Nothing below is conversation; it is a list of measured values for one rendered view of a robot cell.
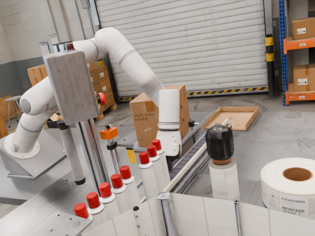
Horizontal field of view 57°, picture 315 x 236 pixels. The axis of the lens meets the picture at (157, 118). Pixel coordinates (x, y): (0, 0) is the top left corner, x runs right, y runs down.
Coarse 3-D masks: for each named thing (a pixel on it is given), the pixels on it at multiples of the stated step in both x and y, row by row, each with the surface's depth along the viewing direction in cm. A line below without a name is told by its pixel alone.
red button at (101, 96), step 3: (99, 93) 85; (102, 93) 85; (96, 96) 85; (99, 96) 85; (102, 96) 84; (99, 99) 85; (102, 99) 84; (105, 99) 85; (99, 102) 85; (102, 102) 84; (105, 102) 86
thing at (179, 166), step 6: (204, 138) 155; (198, 144) 149; (192, 150) 144; (204, 150) 142; (186, 156) 139; (192, 156) 138; (180, 162) 134; (186, 162) 133; (174, 168) 131; (180, 168) 130; (192, 168) 128; (174, 174) 126; (186, 174) 124; (180, 180) 120; (174, 186) 117
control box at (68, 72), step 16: (48, 64) 75; (64, 64) 76; (80, 64) 78; (64, 80) 77; (80, 80) 79; (64, 96) 78; (80, 96) 80; (64, 112) 79; (80, 112) 81; (96, 112) 83
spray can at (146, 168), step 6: (144, 156) 101; (144, 162) 102; (150, 162) 103; (144, 168) 102; (150, 168) 102; (144, 174) 102; (150, 174) 103; (144, 180) 103; (150, 180) 103; (156, 180) 106; (144, 186) 105; (150, 186) 104; (156, 186) 105; (150, 192) 105; (156, 192) 106; (150, 198) 106
